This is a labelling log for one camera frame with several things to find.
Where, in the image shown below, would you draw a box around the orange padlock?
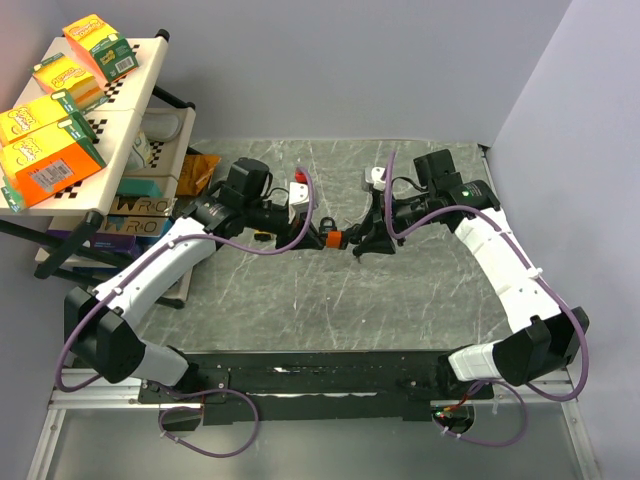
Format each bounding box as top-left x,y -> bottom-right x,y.
325,230 -> 350,250

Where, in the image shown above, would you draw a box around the teal box on shelf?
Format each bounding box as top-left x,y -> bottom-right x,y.
116,177 -> 163,197

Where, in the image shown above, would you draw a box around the orange snack bag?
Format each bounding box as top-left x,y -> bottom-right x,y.
176,154 -> 221,197

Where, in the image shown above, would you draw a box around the large orange sponge box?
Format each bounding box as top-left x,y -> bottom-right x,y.
1,117 -> 106,212

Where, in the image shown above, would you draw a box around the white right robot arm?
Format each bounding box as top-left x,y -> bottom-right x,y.
354,150 -> 589,399

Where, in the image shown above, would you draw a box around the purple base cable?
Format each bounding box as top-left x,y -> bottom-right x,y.
158,387 -> 261,459

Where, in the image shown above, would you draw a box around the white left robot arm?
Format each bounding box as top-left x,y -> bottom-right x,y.
59,158 -> 316,402

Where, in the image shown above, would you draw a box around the yellow sponge box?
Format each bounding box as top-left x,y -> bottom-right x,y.
1,89 -> 97,146

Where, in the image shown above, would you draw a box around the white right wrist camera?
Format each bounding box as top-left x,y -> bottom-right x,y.
361,166 -> 386,193

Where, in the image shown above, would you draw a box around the black Kaijing padlock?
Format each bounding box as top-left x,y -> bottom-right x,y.
319,217 -> 337,235

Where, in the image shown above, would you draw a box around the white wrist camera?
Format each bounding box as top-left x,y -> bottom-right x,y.
287,169 -> 311,222
361,166 -> 386,193

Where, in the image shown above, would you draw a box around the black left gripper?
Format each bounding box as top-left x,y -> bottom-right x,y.
243,198 -> 324,253

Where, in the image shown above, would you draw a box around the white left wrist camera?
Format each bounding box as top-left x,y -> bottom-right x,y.
287,169 -> 311,222

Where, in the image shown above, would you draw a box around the orange sponge box top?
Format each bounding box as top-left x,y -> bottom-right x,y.
62,13 -> 139,83

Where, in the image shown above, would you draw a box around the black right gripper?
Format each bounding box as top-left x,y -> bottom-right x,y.
356,191 -> 436,256

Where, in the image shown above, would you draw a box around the yellow padlock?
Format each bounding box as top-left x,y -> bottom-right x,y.
253,230 -> 274,242

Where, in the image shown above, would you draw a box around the aluminium frame rail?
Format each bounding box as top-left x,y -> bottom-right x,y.
28,380 -> 601,479

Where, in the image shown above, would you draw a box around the yellow sponge pack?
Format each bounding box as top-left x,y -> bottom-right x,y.
31,52 -> 108,111

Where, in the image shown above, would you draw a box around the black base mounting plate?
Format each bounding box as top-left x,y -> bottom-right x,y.
138,350 -> 471,425

